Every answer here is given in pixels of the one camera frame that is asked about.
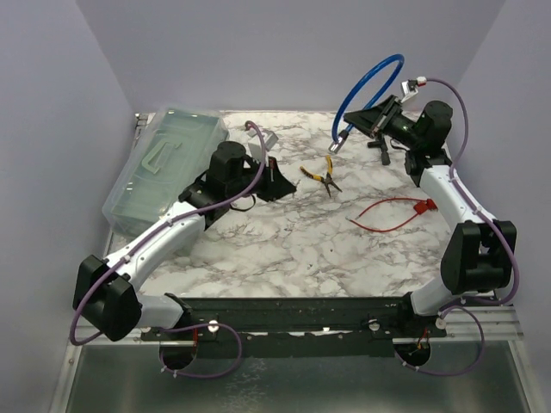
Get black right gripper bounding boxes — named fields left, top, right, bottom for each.
left=344, top=96, right=423, bottom=151

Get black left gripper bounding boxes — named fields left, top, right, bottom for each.
left=228, top=155, right=297, bottom=203

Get blue cable lock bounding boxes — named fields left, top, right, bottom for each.
left=327, top=52, right=407, bottom=155

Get red cable lock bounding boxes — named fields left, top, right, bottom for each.
left=347, top=197, right=437, bottom=233

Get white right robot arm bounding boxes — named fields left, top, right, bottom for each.
left=344, top=96, right=517, bottom=337

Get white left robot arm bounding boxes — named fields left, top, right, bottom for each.
left=72, top=141, right=296, bottom=342

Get black t-shaped tool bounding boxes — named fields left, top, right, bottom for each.
left=367, top=136, right=391, bottom=166

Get clear plastic storage box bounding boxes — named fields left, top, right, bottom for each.
left=102, top=107, right=229, bottom=238

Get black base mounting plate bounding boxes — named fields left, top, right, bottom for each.
left=141, top=296, right=446, bottom=358

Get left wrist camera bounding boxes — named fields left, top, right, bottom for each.
left=246, top=129, right=279, bottom=163

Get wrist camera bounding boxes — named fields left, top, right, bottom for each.
left=246, top=129, right=279, bottom=163
left=400, top=77, right=427, bottom=105

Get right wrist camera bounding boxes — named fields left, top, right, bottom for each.
left=400, top=77, right=427, bottom=105

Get yellow handled pliers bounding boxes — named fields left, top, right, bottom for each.
left=300, top=155, right=342, bottom=197

